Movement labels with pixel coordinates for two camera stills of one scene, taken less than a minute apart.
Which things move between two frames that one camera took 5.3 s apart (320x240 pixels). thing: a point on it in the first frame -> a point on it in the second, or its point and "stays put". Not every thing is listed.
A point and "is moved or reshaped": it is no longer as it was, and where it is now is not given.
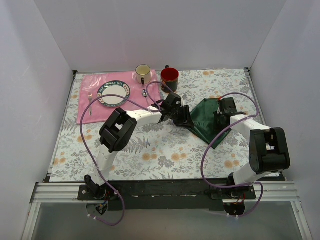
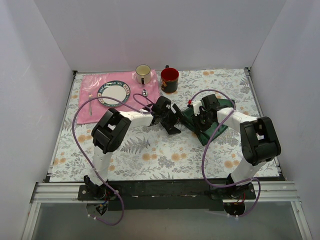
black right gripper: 218,118 -> 200,120
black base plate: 164,194 stays put
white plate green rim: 113,87 stays put
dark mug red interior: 170,77 stays put
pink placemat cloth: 90,110 stays put
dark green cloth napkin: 203,116 is moved or reshaped
